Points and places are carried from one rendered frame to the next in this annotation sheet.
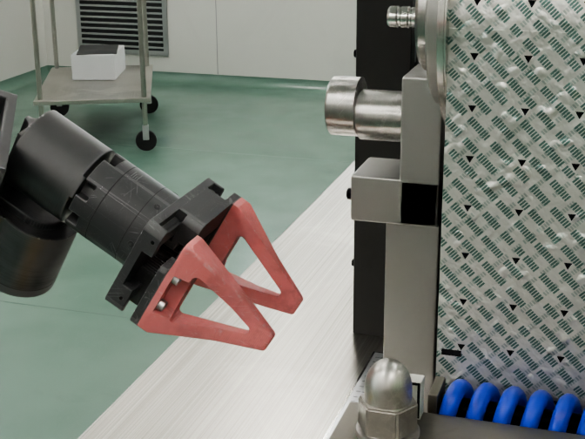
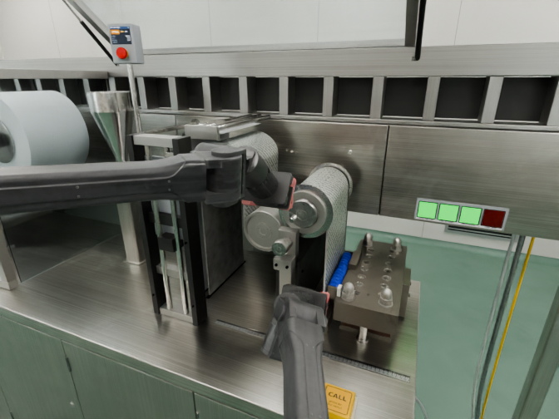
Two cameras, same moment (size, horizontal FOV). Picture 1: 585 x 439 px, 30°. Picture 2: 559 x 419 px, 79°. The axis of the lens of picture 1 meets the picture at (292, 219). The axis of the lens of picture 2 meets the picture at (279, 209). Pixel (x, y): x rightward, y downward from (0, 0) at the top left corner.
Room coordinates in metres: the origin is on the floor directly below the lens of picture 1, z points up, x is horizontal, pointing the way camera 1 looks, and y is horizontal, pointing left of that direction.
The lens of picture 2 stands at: (0.67, 0.71, 1.57)
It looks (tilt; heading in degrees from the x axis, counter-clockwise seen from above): 21 degrees down; 275
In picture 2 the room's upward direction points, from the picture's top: straight up
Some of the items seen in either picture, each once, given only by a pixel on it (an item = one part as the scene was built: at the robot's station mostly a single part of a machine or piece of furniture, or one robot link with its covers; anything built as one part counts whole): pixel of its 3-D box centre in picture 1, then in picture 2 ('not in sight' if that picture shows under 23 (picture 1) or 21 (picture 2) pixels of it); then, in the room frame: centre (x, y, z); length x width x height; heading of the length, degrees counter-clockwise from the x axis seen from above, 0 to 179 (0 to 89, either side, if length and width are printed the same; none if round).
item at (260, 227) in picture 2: not in sight; (279, 215); (0.74, -0.26, 1.17); 0.26 x 0.12 x 0.12; 72
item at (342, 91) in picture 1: (346, 105); (280, 248); (0.72, -0.04, 1.18); 0.04 x 0.02 x 0.04; 162
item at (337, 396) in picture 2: not in sight; (336, 403); (0.59, 0.17, 0.91); 0.07 x 0.07 x 0.02; 72
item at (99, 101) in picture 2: not in sight; (111, 101); (1.32, -0.42, 1.50); 0.14 x 0.14 x 0.06
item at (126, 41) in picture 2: not in sight; (125, 44); (1.18, -0.30, 1.66); 0.07 x 0.07 x 0.10; 0
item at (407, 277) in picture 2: not in sight; (405, 292); (0.35, -0.18, 0.96); 0.10 x 0.03 x 0.11; 72
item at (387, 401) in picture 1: (387, 396); (348, 289); (0.55, -0.05, 1.05); 0.04 x 0.04 x 0.04
